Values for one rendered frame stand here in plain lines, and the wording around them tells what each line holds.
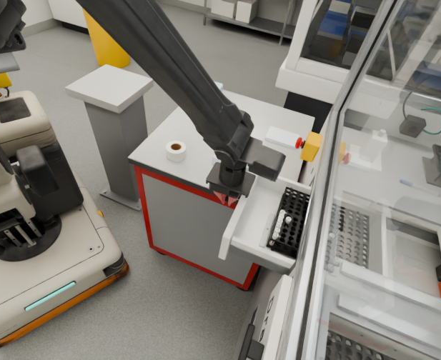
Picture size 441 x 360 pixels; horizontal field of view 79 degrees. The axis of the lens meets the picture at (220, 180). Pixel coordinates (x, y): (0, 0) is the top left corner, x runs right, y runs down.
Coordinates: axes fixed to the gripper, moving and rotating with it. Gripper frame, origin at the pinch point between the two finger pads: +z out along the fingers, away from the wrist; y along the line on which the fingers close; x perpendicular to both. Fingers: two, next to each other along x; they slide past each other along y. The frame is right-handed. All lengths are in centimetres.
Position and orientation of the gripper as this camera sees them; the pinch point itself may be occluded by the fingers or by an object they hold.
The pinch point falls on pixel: (226, 201)
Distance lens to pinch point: 67.6
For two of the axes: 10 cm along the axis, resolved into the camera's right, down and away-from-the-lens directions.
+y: 9.3, 3.3, -1.8
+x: 3.7, -6.8, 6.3
